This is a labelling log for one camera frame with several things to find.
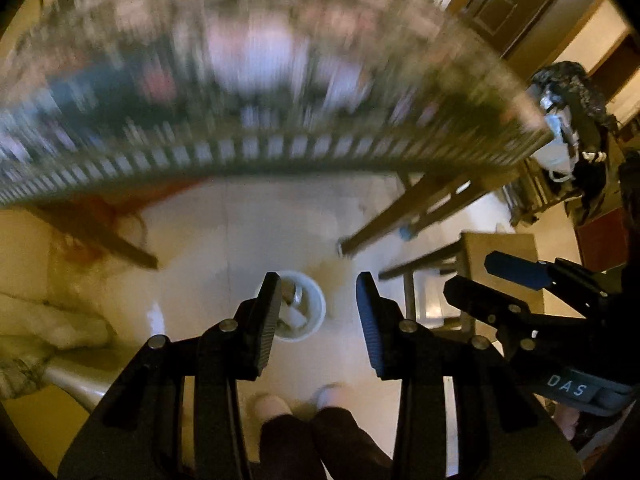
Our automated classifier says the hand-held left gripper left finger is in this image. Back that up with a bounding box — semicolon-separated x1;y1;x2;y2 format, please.
57;272;283;480

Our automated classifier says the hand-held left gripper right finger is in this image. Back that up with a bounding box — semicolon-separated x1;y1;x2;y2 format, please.
355;271;586;480

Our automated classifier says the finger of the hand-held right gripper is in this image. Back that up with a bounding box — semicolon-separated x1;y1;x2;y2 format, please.
443;276;557;349
484;251;625;311

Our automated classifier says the white long box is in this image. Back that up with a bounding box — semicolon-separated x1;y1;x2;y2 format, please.
281;305;309;332

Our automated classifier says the white plastic bucket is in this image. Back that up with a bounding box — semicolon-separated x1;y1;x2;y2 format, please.
270;270;327;344

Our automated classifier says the person's right hand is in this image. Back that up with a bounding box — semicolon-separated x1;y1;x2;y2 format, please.
552;405;584;441

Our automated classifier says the wooden rack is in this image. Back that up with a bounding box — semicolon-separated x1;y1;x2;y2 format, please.
509;150;626;227

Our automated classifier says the person's right shoe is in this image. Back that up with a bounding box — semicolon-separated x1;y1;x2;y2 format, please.
312;383;346;412

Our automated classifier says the person's shoe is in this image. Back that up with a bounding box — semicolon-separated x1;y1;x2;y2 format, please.
312;383;346;412
249;393;294;423

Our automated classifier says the person's left shoe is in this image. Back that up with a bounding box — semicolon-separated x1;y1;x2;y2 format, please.
249;393;294;423

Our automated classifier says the wooden table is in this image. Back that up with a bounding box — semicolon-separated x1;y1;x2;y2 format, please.
0;0;557;271

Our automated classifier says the person's right leg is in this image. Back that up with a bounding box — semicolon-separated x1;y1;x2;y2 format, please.
310;406;397;480

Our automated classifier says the person's leg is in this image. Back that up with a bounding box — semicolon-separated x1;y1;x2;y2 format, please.
258;411;327;480
310;406;397;480

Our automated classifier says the person's left leg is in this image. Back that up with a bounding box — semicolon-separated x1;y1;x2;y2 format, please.
258;411;327;480

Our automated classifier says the dark patterned cloth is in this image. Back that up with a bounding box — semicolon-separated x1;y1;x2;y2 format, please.
530;60;617;132

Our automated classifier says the grey metal pipe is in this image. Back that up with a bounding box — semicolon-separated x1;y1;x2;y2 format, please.
44;354;122;412

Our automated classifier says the floral tablecloth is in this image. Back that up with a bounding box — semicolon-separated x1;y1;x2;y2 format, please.
0;0;557;207

